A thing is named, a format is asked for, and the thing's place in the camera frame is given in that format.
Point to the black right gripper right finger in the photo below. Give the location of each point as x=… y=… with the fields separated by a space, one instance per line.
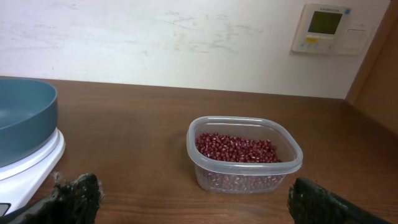
x=309 y=203

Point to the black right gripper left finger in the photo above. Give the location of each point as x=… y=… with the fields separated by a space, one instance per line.
x=75 y=202

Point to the white digital kitchen scale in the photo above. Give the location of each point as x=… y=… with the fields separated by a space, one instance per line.
x=21 y=180

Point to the blue plastic bowl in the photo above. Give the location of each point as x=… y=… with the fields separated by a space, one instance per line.
x=29 y=116

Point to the clear plastic container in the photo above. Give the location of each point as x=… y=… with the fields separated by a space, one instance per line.
x=288 y=151

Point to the red adzuki beans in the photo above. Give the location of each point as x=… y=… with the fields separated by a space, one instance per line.
x=226 y=148

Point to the white wall control panel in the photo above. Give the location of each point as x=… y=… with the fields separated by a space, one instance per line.
x=328 y=30

